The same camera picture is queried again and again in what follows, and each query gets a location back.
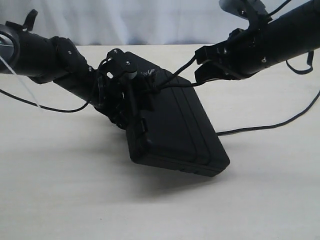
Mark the black braided rope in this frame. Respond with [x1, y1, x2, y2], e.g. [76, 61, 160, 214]
[139, 56, 320, 137]

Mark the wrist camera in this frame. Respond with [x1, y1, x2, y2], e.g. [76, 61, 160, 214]
[101, 48, 138, 80]
[218, 0, 271, 22]

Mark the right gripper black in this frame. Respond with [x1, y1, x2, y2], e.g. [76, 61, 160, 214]
[194, 28, 268, 83]

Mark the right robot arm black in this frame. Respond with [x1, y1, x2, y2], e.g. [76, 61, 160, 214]
[194, 0, 320, 83]

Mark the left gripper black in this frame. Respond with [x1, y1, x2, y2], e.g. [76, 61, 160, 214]
[92, 72, 135, 130]

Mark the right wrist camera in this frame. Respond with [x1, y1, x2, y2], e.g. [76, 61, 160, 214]
[218, 0, 271, 22]

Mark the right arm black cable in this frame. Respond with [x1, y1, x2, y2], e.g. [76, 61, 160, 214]
[271, 0, 320, 75]

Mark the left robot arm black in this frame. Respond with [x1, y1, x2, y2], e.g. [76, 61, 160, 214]
[0, 22, 129, 130]

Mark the black plastic carrying case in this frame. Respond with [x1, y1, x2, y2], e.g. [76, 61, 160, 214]
[125, 51, 230, 177]

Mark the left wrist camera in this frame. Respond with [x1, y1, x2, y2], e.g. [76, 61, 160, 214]
[101, 48, 138, 80]

